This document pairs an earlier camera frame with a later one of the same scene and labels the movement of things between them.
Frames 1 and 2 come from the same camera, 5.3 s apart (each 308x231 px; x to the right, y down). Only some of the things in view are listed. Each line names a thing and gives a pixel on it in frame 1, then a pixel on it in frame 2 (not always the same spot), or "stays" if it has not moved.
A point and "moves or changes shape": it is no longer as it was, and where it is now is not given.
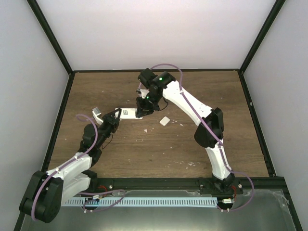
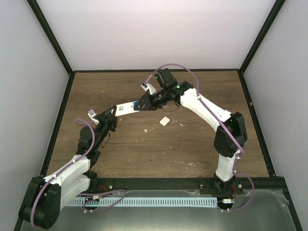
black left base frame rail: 47,158 stays
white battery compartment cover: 164,121 stays
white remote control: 127,113 moves or changes shape
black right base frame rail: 257,124 stays
